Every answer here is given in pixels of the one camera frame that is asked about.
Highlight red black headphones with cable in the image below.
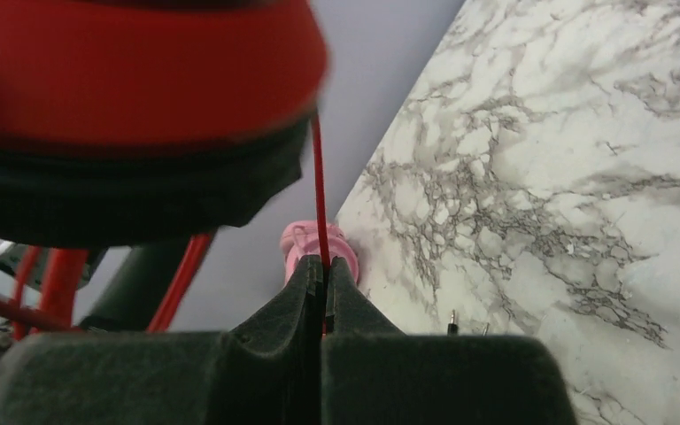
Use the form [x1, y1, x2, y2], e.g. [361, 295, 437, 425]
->
[0, 1, 328, 359]

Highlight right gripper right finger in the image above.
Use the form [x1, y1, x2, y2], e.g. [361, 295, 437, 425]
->
[321, 259, 576, 425]

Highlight pink headphones with cable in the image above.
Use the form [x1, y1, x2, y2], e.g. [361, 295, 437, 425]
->
[280, 220, 359, 286]

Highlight black blue headphones with cable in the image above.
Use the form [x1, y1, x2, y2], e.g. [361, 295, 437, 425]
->
[446, 310, 491, 336]

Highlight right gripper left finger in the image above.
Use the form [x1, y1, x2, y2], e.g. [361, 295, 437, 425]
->
[0, 256, 324, 424]

